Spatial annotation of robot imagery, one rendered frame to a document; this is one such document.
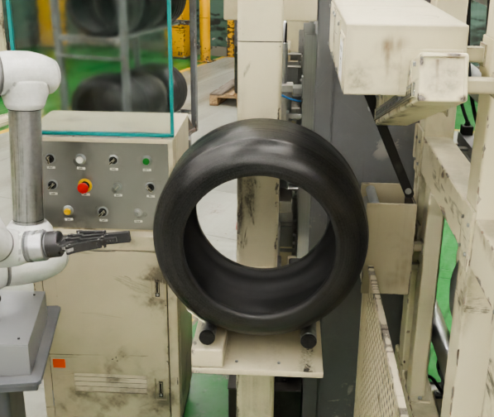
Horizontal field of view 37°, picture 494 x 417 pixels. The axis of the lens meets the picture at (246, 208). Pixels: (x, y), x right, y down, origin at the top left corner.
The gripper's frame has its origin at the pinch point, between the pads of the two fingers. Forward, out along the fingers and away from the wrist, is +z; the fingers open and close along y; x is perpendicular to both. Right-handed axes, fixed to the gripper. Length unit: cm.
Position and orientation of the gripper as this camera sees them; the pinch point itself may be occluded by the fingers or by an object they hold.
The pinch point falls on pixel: (117, 237)
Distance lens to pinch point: 212.3
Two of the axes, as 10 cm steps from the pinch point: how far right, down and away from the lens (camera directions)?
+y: 0.6, -3.5, 9.3
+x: 1.3, 9.3, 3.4
